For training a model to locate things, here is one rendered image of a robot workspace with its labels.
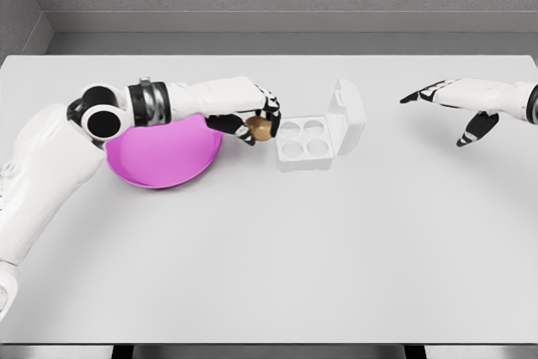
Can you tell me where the pink bowl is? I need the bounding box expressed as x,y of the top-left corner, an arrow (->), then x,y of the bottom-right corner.
104,113 -> 224,190

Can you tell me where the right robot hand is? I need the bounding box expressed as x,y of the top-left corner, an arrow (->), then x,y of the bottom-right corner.
399,77 -> 501,148

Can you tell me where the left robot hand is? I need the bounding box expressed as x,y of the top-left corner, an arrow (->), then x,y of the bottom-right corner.
204,76 -> 282,148

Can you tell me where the white egg box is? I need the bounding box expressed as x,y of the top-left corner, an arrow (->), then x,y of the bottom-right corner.
275,77 -> 366,173

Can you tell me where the brown egg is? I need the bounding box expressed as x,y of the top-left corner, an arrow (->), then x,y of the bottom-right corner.
245,114 -> 273,142

